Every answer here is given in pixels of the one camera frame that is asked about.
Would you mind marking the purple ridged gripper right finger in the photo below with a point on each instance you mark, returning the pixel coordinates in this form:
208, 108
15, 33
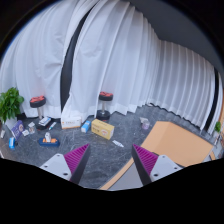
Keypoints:
150, 166

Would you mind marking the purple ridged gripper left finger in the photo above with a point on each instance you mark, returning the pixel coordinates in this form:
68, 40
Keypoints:
69, 166

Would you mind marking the orange table top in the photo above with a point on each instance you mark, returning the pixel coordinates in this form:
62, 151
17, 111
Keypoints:
179, 144

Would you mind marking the small blue box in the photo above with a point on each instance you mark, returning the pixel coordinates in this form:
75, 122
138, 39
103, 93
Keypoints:
85, 127

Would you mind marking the white cardboard box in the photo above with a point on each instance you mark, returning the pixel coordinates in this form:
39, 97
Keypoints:
73, 122

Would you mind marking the small white packet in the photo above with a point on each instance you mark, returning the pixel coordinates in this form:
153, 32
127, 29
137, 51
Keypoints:
118, 143

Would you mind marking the clear plastic cup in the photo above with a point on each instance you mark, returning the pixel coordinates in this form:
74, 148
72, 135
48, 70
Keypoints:
145, 125

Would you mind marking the yellow cardboard box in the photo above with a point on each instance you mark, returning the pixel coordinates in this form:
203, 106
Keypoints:
102, 129

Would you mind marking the blue white box stack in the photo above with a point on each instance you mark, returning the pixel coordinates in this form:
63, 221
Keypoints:
44, 121

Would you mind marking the small blue bottle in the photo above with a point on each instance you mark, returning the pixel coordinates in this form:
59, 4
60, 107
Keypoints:
12, 143

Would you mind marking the purple book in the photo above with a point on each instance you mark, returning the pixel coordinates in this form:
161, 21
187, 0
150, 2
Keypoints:
17, 129

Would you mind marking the green potted plant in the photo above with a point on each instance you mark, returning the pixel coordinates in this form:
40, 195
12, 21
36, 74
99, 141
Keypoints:
10, 102

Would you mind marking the left white curtain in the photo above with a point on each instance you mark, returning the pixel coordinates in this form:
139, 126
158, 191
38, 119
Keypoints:
34, 60

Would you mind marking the white curtain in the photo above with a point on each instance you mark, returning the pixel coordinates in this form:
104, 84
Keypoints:
34, 60
119, 52

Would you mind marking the right white curtain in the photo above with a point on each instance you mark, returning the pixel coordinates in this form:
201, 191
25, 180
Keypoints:
119, 52

